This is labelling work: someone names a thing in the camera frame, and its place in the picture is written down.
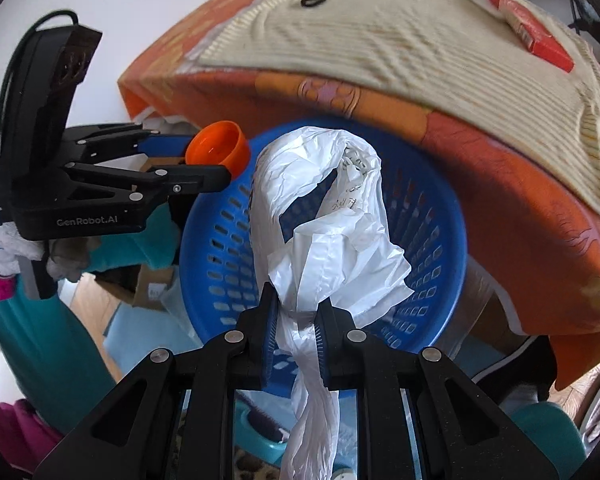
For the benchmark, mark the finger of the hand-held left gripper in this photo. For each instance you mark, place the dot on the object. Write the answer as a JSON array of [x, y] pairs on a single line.
[[180, 180], [110, 139]]

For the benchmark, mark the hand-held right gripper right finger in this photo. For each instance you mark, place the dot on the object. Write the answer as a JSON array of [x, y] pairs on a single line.
[[325, 355]]

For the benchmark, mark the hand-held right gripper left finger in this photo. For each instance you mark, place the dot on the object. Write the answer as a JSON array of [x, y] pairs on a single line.
[[270, 345]]

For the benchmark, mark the orange plastic cup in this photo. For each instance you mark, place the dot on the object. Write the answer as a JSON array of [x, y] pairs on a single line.
[[217, 147]]

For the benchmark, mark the blue plastic basket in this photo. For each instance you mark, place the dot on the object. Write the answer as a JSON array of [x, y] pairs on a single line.
[[220, 260]]

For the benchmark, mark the white plastic bag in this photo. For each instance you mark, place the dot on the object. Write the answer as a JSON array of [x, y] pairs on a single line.
[[320, 260]]

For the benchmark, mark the brown cardboard box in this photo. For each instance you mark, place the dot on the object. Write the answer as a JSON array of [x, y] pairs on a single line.
[[152, 287]]

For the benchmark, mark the teal cloth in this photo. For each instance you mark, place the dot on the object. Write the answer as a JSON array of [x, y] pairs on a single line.
[[50, 350]]

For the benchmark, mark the yellow striped towel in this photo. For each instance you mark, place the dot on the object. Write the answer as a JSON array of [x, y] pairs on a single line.
[[405, 50]]

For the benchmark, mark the magenta cloth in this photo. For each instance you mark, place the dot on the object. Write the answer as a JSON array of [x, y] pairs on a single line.
[[0, 420]]

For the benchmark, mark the red cardboard carton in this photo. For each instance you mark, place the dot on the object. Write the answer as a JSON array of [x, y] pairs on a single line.
[[530, 30]]

